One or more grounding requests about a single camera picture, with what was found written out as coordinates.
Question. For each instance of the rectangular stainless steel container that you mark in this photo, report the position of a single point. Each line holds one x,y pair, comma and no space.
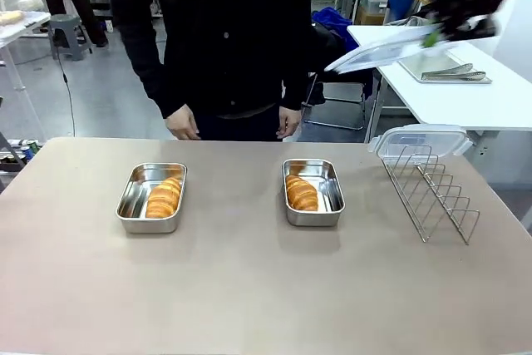
133,197
330,188

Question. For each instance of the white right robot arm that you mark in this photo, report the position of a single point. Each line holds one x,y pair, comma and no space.
515,18

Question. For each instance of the white side table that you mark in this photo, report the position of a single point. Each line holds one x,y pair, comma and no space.
457,101

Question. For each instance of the golden croissant bread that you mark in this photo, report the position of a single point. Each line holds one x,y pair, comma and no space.
164,199
301,193

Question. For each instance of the chair with blue jacket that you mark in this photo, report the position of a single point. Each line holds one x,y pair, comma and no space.
332,39

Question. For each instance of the grey storage box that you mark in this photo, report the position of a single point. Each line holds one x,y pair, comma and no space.
374,8

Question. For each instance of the perforated metal baking tray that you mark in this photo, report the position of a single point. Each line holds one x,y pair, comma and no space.
453,76

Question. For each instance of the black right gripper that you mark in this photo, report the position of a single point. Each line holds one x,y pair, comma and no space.
469,6

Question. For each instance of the clear plastic container lid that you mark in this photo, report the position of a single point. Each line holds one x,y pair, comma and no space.
374,53
420,139

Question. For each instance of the person's left hand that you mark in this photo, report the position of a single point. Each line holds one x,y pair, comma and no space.
289,122

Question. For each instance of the person's left forearm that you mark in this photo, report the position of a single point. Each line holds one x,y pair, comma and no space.
297,72

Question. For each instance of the stainless steel tongs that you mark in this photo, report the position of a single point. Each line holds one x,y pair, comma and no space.
453,73

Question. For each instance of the person's black-clothed torso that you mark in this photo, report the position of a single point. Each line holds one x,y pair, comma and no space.
224,39

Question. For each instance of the grey plastic stool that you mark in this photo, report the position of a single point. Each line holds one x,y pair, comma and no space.
68,33

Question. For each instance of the white work table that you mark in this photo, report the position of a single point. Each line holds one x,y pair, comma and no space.
16,28

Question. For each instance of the person's right hand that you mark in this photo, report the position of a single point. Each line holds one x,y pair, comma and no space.
182,124

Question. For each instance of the person's right forearm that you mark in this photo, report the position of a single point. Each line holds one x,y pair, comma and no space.
151,76

